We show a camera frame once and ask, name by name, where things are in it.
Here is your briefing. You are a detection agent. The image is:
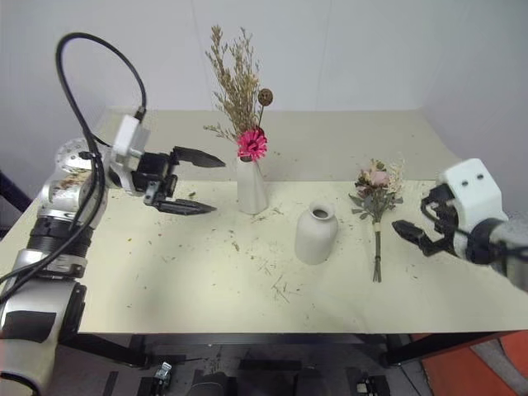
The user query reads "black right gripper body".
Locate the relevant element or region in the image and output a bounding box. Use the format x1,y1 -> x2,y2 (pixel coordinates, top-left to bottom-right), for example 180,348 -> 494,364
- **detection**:
427,193 -> 472,258

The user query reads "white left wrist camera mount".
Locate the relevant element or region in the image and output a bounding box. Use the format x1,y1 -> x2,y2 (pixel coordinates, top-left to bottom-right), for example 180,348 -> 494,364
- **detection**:
106,115 -> 152,196

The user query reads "small pale pink flower bouquet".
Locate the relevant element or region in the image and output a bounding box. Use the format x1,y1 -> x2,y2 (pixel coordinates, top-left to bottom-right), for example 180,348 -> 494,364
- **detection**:
348,153 -> 407,284

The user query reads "orange red floor object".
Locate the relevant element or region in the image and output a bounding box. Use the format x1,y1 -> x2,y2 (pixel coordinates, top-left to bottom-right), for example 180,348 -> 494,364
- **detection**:
410,329 -> 528,396

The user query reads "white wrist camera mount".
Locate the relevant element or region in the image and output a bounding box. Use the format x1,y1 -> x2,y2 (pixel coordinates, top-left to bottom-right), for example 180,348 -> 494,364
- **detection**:
106,115 -> 152,196
436,158 -> 507,262

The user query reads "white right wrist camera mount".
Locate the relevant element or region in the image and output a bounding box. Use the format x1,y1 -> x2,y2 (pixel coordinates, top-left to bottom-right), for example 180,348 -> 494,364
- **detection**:
436,158 -> 507,262

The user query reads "squat white bottle vase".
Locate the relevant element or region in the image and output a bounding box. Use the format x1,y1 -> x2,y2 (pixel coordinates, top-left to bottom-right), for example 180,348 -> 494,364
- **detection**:
294,200 -> 340,266

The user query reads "tall narrow white vase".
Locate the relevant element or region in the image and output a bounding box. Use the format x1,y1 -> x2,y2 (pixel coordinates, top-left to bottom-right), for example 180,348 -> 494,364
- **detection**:
235,155 -> 270,215

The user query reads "small silver clamp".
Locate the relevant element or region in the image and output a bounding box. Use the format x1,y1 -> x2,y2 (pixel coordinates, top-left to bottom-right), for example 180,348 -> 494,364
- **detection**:
153,361 -> 173,396
353,373 -> 375,396

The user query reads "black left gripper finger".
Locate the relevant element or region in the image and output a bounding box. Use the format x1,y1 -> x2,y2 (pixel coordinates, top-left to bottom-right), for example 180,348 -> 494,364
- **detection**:
170,145 -> 228,169
153,198 -> 218,217

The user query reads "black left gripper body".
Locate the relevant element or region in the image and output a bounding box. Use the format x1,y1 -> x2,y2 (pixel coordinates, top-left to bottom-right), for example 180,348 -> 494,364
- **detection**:
131,151 -> 180,204

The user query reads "dried bouquet with magenta flower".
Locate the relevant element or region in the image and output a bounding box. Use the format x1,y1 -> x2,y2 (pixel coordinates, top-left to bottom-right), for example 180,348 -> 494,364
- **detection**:
202,24 -> 276,163

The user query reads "dark rounded shape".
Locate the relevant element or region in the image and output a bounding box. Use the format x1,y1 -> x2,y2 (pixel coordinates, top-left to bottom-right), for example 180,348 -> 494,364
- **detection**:
187,370 -> 240,396

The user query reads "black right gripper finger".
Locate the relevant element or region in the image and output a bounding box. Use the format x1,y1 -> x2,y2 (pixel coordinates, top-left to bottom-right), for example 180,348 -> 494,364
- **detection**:
419,185 -> 453,224
391,219 -> 436,257

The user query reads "dark blue frame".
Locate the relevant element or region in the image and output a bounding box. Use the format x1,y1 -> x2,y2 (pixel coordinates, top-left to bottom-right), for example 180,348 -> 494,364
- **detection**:
0,167 -> 35,240

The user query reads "black metal table frame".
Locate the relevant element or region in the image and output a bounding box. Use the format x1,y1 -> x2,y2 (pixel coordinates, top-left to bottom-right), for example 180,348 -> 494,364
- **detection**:
57,328 -> 515,370

